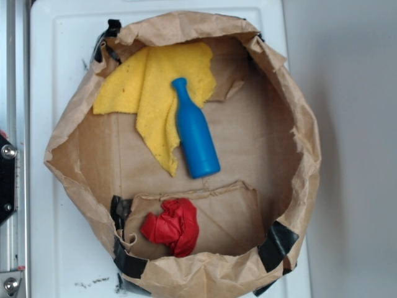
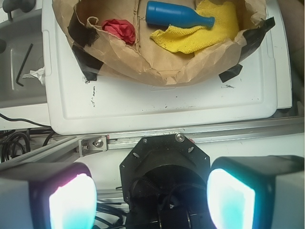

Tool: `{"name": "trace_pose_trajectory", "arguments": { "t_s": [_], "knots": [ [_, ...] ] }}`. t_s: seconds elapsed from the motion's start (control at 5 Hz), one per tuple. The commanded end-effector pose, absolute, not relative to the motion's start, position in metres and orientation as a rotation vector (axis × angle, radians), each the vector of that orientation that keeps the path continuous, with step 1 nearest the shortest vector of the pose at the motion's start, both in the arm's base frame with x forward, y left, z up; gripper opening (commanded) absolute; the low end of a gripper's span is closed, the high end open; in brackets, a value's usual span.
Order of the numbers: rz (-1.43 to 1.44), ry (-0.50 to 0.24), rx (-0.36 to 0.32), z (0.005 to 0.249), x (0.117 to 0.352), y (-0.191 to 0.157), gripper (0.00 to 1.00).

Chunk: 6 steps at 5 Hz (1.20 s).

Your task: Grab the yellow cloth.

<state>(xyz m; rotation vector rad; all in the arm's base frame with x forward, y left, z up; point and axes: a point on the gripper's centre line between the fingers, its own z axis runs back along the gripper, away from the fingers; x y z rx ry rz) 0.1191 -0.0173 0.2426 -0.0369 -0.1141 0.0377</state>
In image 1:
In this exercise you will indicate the crumpled red tape ball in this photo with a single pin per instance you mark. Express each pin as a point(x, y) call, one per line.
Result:
point(176, 227)

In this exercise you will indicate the yellow cloth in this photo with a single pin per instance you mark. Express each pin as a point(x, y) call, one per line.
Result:
point(142, 86)

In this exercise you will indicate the aluminium frame rail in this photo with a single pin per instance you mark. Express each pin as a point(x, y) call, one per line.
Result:
point(15, 20)

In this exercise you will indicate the white plastic tray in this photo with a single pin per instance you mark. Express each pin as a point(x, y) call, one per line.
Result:
point(66, 258)

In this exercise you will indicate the blue plastic bottle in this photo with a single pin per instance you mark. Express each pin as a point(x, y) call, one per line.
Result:
point(194, 133)

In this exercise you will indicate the black metal bracket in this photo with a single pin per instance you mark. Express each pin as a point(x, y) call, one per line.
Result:
point(9, 154)

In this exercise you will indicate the brown paper bag basin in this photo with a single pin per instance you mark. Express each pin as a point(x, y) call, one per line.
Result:
point(252, 215)

